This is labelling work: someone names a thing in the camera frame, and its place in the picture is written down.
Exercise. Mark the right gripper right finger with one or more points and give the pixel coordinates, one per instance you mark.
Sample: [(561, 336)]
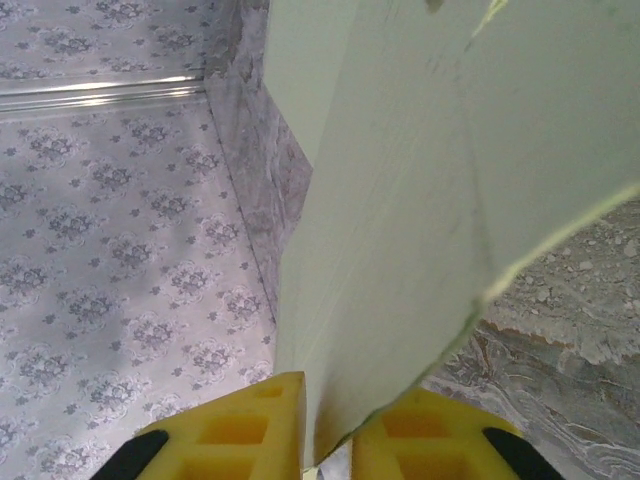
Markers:
[(430, 450)]

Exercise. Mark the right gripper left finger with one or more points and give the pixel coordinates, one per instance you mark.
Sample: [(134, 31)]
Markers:
[(235, 435)]

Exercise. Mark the light green paper box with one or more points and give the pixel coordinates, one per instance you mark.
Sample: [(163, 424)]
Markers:
[(400, 200)]

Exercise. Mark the aluminium frame post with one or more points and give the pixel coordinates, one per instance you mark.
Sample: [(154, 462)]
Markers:
[(100, 95)]

